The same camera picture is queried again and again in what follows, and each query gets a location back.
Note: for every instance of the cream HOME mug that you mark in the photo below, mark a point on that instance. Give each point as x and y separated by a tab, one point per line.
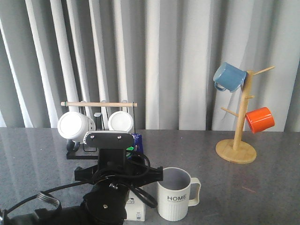
176	193

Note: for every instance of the grey curtain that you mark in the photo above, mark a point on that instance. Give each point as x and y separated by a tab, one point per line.
161	54

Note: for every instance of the wooden mug tree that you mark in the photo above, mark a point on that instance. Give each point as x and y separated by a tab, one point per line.
235	150

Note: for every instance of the black wire mug rack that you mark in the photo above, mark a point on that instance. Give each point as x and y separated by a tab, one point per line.
100	113

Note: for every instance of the white smiley face mug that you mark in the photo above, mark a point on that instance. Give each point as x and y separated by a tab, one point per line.
73	126

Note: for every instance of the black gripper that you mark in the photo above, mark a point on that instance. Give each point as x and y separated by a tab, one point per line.
130	168

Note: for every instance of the blue enamel mug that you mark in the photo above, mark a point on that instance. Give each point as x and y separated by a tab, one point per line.
228	77

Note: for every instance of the white ribbed mug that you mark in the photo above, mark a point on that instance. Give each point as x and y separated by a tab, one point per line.
120	121

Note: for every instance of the blue white milk carton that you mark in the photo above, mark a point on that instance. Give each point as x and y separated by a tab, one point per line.
135	208

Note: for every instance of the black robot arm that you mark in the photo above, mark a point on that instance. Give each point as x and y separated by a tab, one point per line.
103	205

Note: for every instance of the orange enamel mug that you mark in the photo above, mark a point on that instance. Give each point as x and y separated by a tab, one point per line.
260	119

